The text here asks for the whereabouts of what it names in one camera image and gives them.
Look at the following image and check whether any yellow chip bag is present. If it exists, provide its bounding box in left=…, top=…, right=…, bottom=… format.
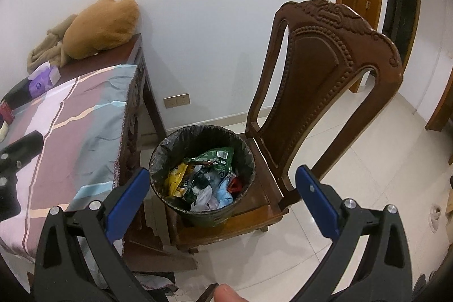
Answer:
left=166, top=162, right=190, bottom=198

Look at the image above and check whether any red drink can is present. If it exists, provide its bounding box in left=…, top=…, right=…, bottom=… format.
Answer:
left=0, top=102, right=15, bottom=124

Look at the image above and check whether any trash bin with black liner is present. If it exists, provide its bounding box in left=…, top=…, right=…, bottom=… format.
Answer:
left=149, top=124, right=256, bottom=228

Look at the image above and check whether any carved wooden chair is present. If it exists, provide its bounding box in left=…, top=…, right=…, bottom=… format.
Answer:
left=166, top=0, right=404, bottom=255

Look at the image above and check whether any gold wall socket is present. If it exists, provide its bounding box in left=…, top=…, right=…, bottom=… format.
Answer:
left=163, top=93, right=191, bottom=109

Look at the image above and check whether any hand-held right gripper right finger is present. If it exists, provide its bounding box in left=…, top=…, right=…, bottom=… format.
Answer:
left=283, top=165, right=413, bottom=302

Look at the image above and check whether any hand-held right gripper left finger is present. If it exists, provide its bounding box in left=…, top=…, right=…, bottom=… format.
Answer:
left=33, top=168, right=156, bottom=302

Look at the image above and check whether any white slipper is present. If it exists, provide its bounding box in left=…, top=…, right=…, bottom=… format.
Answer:
left=426, top=205, right=443, bottom=234

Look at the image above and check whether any plaid tablecloth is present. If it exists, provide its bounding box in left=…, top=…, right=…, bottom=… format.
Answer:
left=0, top=63, right=139, bottom=292

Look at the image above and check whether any purple tissue pack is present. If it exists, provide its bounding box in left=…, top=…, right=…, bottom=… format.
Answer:
left=27, top=62, right=61, bottom=98

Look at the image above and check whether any dark wooden table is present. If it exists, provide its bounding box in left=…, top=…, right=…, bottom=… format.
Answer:
left=117, top=34, right=199, bottom=271

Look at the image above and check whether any black bag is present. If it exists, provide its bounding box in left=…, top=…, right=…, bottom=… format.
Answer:
left=0, top=79, right=36, bottom=110

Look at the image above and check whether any blue face mask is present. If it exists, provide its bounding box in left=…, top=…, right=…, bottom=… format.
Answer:
left=214, top=178, right=236, bottom=209

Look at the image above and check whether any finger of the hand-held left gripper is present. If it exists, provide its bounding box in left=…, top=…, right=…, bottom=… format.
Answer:
left=0, top=130, right=44, bottom=175

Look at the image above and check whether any beige towel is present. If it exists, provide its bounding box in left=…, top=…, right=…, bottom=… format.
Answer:
left=27, top=15, right=76, bottom=73

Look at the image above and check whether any person's right hand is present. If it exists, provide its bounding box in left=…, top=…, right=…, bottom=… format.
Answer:
left=214, top=284, right=248, bottom=302

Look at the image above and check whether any brown plush cushion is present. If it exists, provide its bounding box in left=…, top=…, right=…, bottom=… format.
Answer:
left=63, top=0, right=139, bottom=59

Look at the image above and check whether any dark door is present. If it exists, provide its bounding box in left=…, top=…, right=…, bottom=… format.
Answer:
left=380, top=0, right=422, bottom=41

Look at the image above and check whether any red wrapper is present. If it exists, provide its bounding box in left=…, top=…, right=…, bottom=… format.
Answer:
left=226, top=176, right=243, bottom=194

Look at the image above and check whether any white tissue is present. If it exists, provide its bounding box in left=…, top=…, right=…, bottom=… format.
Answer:
left=190, top=185, right=215, bottom=212

